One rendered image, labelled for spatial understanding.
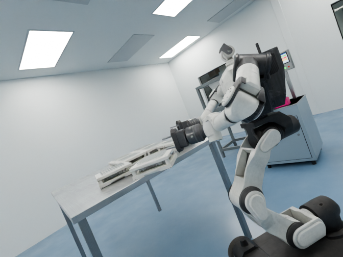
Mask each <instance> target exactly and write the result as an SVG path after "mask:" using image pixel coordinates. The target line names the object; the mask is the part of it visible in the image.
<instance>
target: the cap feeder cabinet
mask: <svg viewBox="0 0 343 257"><path fill-rule="evenodd" d="M290 102H291V103H290V104H289V105H288V106H284V107H281V108H277V109H275V108H274V109H273V110H274V111H273V112H277V111H280V112H282V113H284V114H286V115H292V116H294V117H295V118H297V120H298V121H299V123H300V130H299V131H298V132H296V133H294V134H292V135H290V136H288V137H286V138H284V139H282V140H281V141H280V142H279V143H278V145H277V146H275V147H274V148H273V149H272V150H271V154H270V159H269V161H268V163H267V166H268V168H271V165H273V164H284V163H294V162H305V161H311V162H312V164H313V165H315V164H316V160H317V159H318V156H319V153H320V151H321V147H322V144H323V142H322V139H321V137H320V134H319V131H318V129H317V126H316V123H315V120H314V117H313V114H312V112H311V109H310V106H309V103H308V101H307V98H306V94H305V95H302V96H298V97H297V98H296V99H293V98H292V99H290Z"/></svg>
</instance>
